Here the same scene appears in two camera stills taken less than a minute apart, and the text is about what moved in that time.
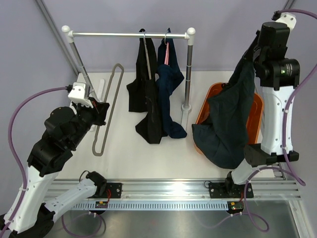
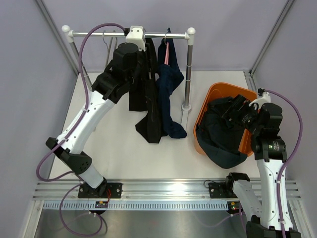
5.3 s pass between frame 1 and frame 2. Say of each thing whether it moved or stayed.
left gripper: moved
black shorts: stayed
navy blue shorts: stayed
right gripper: moved
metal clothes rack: stayed
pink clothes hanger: stayed
